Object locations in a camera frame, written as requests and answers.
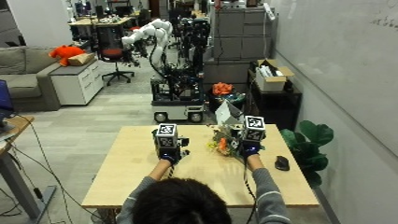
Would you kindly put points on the mixed flower bouquet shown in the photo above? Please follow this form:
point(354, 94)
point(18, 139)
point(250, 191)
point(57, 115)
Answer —
point(223, 143)

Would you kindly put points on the person's right hand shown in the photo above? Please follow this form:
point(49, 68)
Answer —
point(251, 149)

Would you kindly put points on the person's left hand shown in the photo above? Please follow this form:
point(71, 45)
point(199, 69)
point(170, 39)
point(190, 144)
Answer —
point(170, 156)

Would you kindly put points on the white marker cube right glove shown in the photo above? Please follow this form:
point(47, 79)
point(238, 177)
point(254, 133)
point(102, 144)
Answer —
point(254, 128)

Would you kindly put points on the white marker cube glove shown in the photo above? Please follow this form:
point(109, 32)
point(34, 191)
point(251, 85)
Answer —
point(167, 135)
point(254, 128)

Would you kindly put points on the white folded paper bag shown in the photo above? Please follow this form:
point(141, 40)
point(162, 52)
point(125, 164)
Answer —
point(227, 113)

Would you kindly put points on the black computer mouse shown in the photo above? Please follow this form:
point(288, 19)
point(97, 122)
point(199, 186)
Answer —
point(282, 163)

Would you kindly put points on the light wooden table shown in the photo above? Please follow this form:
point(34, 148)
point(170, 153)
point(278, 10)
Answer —
point(207, 183)

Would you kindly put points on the black low cabinet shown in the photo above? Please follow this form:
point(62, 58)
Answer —
point(276, 104)

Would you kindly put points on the white marker cube left glove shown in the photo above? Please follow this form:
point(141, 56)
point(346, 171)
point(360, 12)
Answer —
point(167, 135)

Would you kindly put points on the green leafy potted plant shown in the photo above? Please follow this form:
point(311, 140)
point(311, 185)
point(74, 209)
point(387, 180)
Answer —
point(311, 146)

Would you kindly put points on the orange flower bunch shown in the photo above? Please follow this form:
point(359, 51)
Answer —
point(223, 88)

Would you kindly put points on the the person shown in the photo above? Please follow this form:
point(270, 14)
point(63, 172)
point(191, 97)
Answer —
point(179, 202)

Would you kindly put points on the open cardboard box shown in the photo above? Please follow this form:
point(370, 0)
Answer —
point(271, 77)

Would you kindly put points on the grey filing cabinets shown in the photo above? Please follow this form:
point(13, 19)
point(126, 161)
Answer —
point(243, 34)

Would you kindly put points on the black office chair red seat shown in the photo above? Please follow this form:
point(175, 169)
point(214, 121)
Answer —
point(113, 53)

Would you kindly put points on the white drawer cabinet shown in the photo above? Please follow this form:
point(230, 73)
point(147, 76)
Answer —
point(79, 82)

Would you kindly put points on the brown cushion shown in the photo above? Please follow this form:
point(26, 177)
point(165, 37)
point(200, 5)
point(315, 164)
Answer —
point(82, 59)

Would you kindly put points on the orange plush toy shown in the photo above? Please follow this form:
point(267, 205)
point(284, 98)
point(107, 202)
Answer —
point(66, 53)

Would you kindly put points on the wooden background desk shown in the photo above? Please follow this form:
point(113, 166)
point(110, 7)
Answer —
point(99, 21)

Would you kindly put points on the wooden side desk grey leg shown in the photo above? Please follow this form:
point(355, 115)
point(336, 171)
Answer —
point(15, 161)

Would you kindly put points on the grey sofa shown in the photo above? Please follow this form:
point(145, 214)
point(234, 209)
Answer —
point(25, 77)

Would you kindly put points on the blue laptop screen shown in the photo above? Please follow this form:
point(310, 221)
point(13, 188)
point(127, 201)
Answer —
point(5, 96)

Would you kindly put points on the white wall whiteboard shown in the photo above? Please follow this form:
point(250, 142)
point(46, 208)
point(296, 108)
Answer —
point(344, 62)

